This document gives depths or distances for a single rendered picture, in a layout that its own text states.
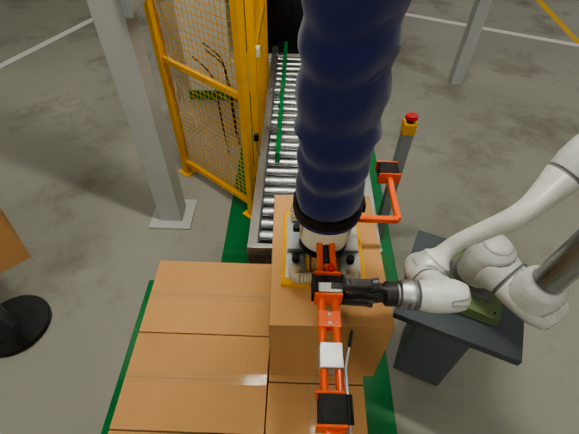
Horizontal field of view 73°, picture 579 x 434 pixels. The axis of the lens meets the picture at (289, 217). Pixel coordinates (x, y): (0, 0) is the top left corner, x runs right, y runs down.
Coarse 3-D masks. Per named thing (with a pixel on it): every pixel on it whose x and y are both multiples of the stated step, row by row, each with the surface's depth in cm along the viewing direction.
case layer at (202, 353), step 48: (192, 288) 193; (240, 288) 194; (144, 336) 177; (192, 336) 177; (240, 336) 178; (144, 384) 163; (192, 384) 163; (240, 384) 163; (288, 384) 164; (144, 432) 151; (192, 432) 152; (240, 432) 151; (288, 432) 151
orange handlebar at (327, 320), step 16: (320, 256) 126; (320, 304) 114; (336, 304) 114; (320, 320) 110; (336, 320) 110; (320, 336) 107; (336, 336) 107; (320, 384) 99; (336, 384) 99; (336, 432) 91
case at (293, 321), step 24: (312, 264) 140; (288, 288) 133; (288, 312) 127; (312, 312) 127; (360, 312) 128; (384, 312) 128; (288, 336) 129; (312, 336) 129; (360, 336) 129; (384, 336) 129; (288, 360) 143; (312, 360) 143; (360, 360) 142
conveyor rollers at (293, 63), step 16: (288, 64) 350; (288, 80) 332; (288, 96) 313; (288, 112) 303; (288, 128) 283; (272, 144) 271; (288, 144) 271; (272, 160) 259; (288, 160) 259; (272, 192) 241; (288, 192) 241; (272, 208) 230; (272, 224) 223
